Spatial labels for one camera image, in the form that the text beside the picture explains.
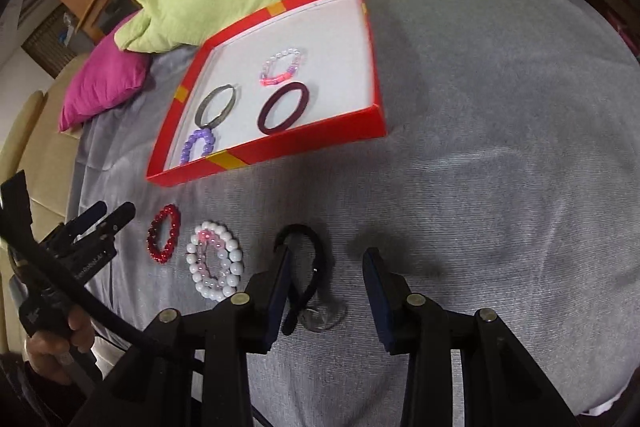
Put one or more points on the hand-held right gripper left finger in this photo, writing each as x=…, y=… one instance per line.
x=277, y=292

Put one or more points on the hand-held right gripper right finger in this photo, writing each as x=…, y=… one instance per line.
x=376, y=302

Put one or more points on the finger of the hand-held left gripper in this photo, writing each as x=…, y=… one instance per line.
x=120, y=217
x=92, y=213

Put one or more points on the red cardboard box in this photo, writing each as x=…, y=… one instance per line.
x=310, y=32

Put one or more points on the person's left hand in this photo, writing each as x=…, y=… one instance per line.
x=55, y=352

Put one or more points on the beige sofa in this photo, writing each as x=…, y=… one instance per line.
x=35, y=147

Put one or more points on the magenta pillow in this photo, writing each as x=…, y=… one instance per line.
x=100, y=82

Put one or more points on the silver metal bangle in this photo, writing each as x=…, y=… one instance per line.
x=200, y=109

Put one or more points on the slatted radiator cover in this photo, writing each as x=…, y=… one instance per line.
x=47, y=44

